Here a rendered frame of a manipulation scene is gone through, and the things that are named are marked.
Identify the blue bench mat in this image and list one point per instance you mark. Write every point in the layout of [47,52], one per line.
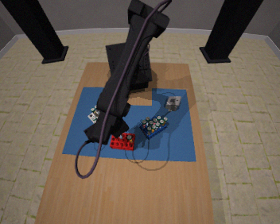
[175,143]

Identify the red tube rack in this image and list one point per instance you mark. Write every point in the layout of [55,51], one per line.
[121,144]

